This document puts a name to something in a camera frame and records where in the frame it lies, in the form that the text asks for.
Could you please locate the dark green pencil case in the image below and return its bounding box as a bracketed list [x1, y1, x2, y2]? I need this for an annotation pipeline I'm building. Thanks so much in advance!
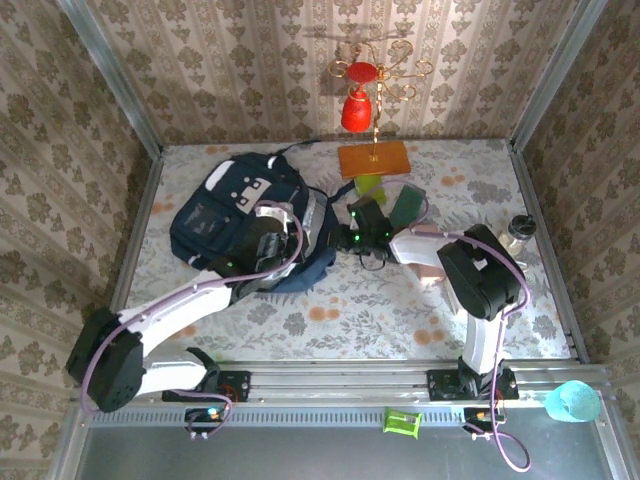
[389, 183, 427, 227]

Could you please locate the metal frame post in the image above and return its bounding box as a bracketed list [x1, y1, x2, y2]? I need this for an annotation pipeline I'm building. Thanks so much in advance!
[509, 0, 609, 151]
[57, 0, 165, 157]

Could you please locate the small glass bottle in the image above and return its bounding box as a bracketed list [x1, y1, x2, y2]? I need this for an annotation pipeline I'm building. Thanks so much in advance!
[501, 214, 536, 252]

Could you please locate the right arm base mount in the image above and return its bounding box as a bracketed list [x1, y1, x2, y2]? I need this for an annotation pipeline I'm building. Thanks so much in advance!
[427, 369, 519, 401]

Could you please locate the left connector board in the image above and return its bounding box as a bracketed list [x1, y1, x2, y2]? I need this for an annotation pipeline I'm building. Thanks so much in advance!
[184, 407, 235, 442]

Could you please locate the red hanging cup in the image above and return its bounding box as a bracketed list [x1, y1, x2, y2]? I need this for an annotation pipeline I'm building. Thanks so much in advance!
[347, 60, 379, 83]
[340, 94, 374, 133]

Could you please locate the right table side rail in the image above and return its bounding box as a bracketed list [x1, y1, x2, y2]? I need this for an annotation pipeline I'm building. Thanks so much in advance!
[508, 142, 591, 364]

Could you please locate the green packet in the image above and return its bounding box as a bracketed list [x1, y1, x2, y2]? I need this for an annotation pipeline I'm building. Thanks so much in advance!
[382, 407, 424, 441]

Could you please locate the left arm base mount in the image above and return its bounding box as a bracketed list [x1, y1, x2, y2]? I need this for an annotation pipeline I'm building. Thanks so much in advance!
[161, 369, 251, 404]

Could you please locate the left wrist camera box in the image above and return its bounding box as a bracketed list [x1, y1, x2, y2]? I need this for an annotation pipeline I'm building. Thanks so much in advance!
[254, 202, 294, 234]

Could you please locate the left table side rail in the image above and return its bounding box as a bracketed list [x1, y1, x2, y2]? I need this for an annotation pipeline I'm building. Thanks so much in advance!
[94, 149, 165, 366]

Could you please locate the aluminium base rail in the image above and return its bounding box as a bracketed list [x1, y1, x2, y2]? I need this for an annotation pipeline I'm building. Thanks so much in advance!
[74, 360, 611, 404]

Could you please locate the perforated metal cable tray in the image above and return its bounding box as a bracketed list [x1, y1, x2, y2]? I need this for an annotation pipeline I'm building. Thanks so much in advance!
[79, 403, 614, 429]

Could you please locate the table side rail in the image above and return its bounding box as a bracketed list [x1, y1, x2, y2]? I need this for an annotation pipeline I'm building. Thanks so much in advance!
[94, 149, 165, 366]
[508, 142, 591, 364]

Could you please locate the left metal frame post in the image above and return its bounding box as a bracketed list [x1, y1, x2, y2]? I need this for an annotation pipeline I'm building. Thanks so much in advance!
[57, 0, 165, 157]

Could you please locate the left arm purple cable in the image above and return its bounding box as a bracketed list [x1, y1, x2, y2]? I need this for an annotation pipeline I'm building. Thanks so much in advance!
[79, 199, 306, 441]

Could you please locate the golden wire stand wooden base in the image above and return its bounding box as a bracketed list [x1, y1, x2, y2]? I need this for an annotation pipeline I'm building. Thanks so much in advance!
[329, 39, 435, 180]

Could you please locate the light green box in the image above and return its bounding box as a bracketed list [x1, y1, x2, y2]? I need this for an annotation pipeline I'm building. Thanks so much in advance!
[353, 174, 389, 205]

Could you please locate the right connector board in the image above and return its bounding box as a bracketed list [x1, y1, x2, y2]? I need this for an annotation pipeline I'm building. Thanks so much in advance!
[462, 407, 507, 441]

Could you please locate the connector board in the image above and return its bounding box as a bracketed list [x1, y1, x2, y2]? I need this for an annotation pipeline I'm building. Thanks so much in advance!
[184, 407, 235, 442]
[462, 407, 507, 441]

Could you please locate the navy blue backpack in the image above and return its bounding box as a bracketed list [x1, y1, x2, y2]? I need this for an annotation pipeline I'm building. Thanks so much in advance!
[168, 141, 354, 294]

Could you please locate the thin black wire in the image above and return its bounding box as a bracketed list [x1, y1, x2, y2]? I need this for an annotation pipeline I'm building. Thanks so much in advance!
[357, 249, 389, 272]

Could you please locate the right metal frame post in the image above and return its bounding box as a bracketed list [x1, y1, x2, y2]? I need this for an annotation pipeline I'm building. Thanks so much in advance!
[509, 0, 609, 151]

